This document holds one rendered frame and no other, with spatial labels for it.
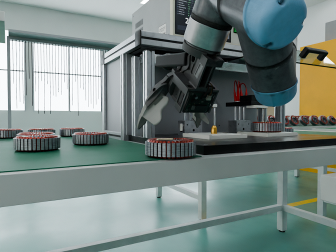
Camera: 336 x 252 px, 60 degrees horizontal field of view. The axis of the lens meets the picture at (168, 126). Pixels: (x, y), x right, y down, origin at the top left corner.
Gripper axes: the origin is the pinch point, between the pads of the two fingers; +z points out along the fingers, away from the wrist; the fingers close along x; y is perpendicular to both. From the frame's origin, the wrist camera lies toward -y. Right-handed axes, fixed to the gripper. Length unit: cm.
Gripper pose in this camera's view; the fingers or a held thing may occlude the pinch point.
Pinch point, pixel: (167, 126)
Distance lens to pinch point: 65.1
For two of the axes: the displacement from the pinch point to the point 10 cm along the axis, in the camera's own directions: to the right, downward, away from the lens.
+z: -2.8, 8.0, 5.3
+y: 4.0, 6.0, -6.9
